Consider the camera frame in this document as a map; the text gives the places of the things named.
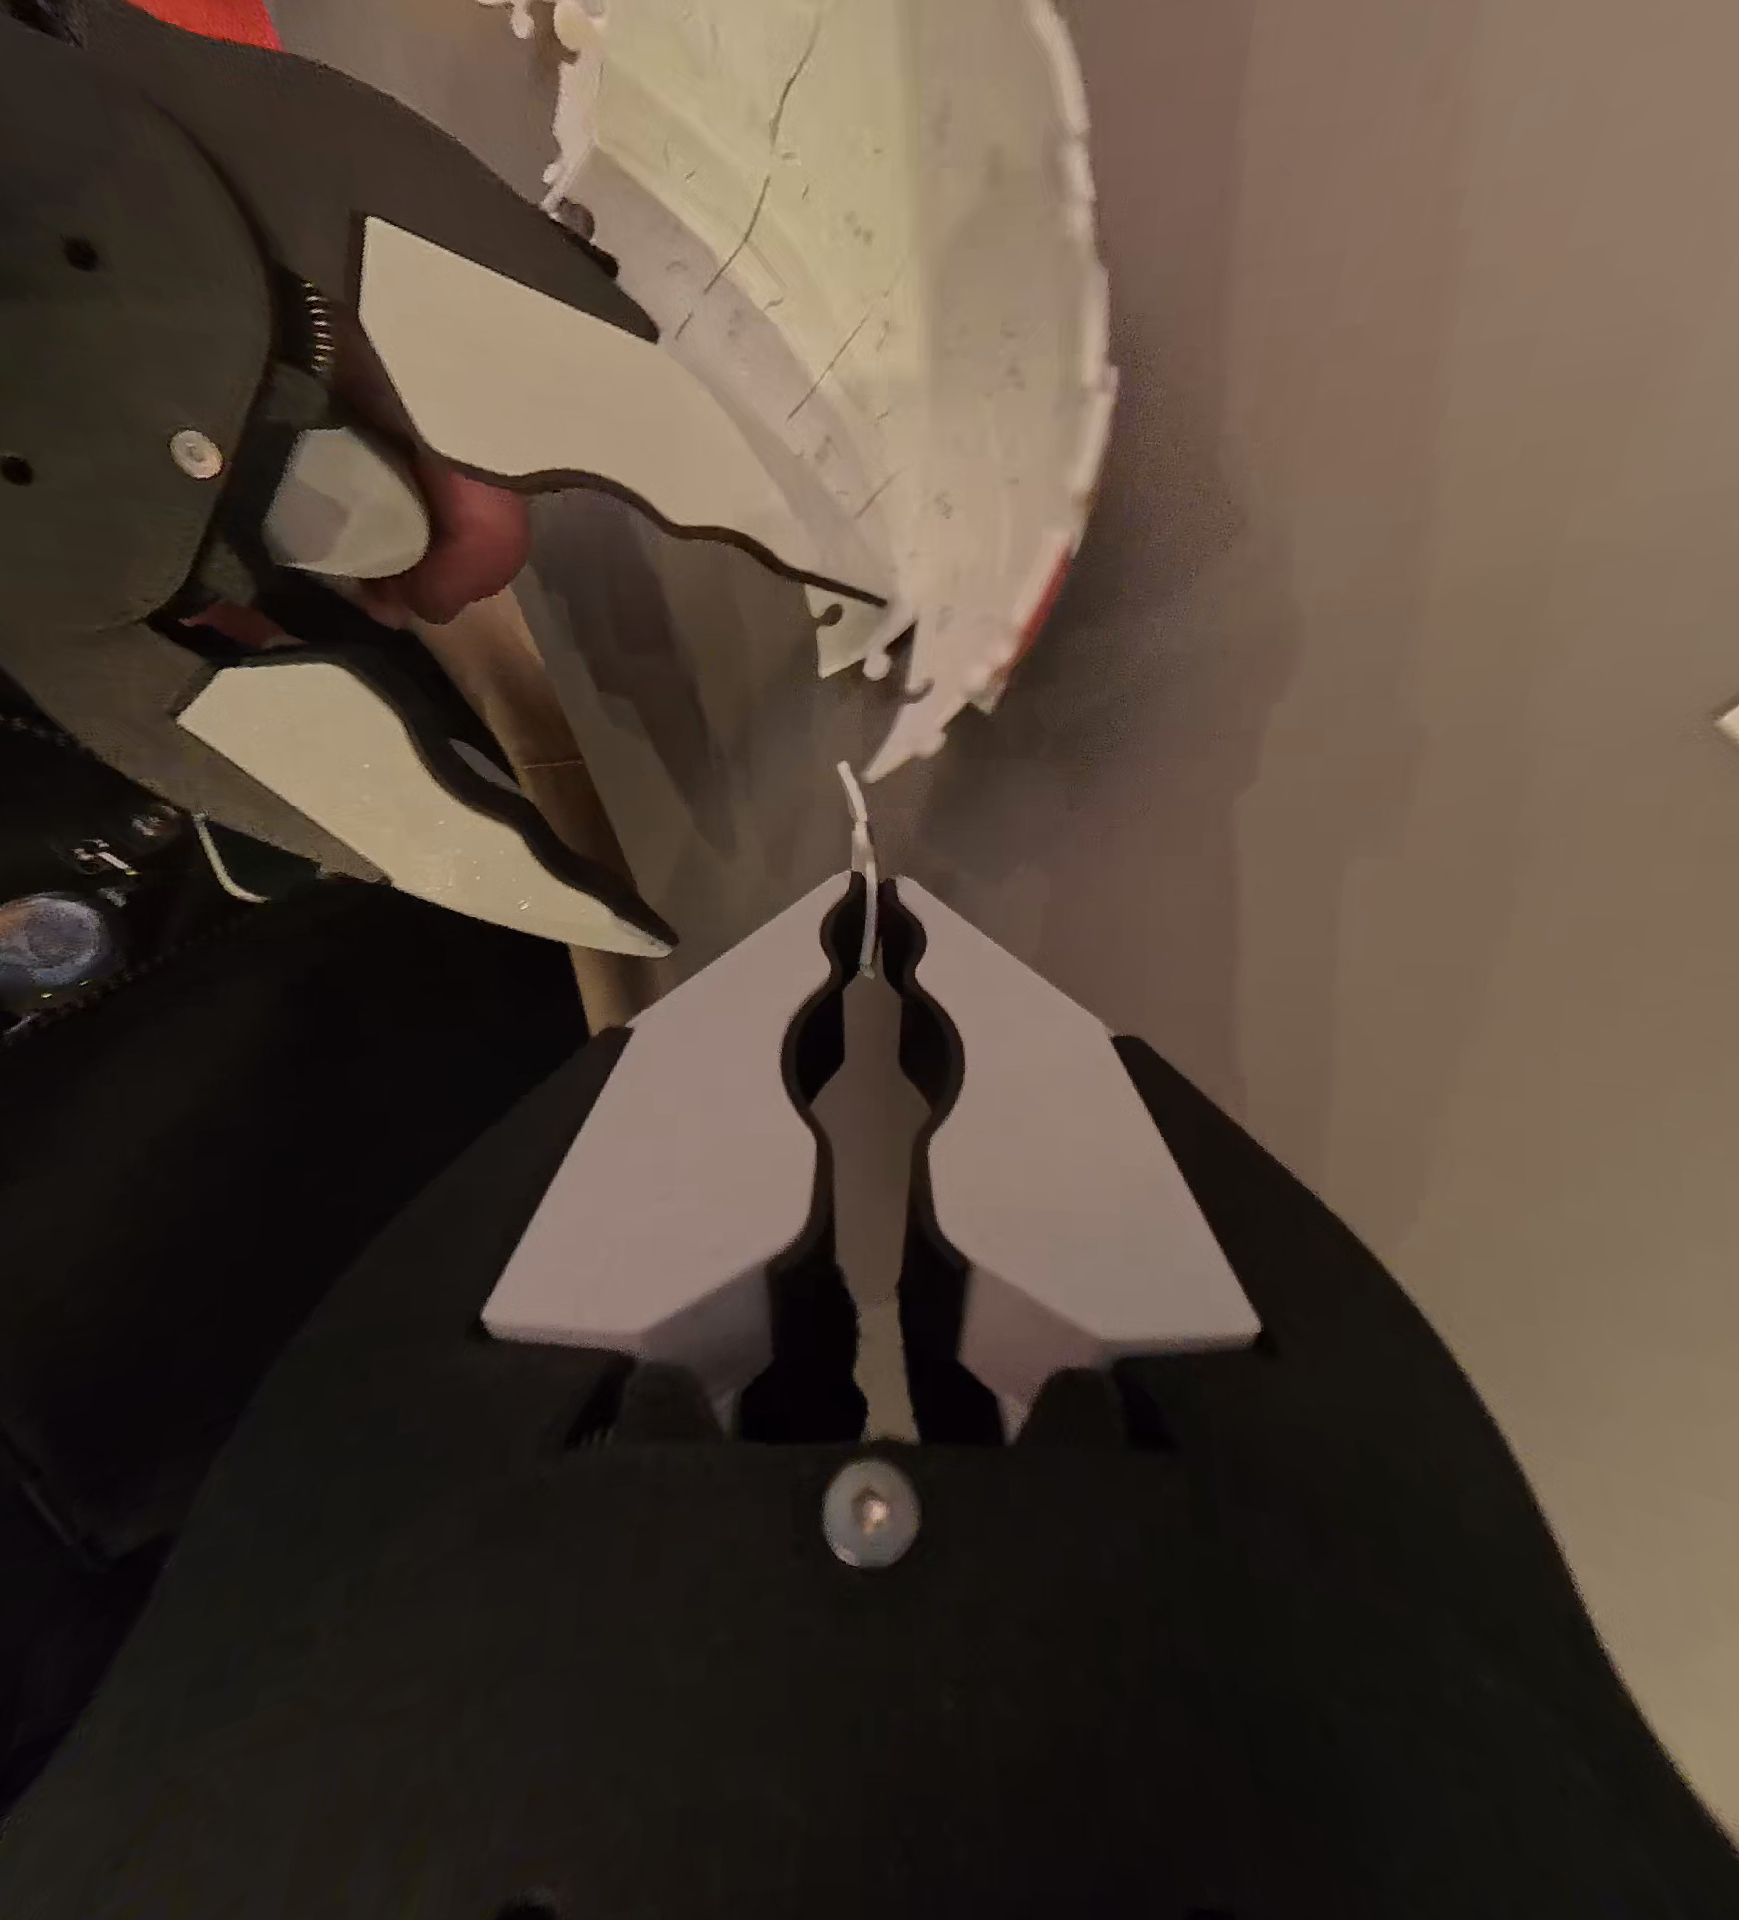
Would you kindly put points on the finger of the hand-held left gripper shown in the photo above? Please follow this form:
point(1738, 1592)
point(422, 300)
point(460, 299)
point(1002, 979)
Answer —
point(388, 795)
point(510, 358)

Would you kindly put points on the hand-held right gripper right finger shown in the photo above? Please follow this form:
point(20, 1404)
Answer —
point(1078, 1185)

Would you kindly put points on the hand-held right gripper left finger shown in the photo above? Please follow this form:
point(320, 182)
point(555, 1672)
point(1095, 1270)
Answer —
point(659, 1185)

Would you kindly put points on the white puzzle piece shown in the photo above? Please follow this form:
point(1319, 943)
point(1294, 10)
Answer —
point(859, 900)

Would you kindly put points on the white puzzle ball shell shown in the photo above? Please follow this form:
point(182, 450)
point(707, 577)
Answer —
point(884, 225)

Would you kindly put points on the person's left hand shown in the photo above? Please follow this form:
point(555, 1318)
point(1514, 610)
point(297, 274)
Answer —
point(471, 539)

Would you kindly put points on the red object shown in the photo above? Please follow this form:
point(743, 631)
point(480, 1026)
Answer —
point(216, 22)

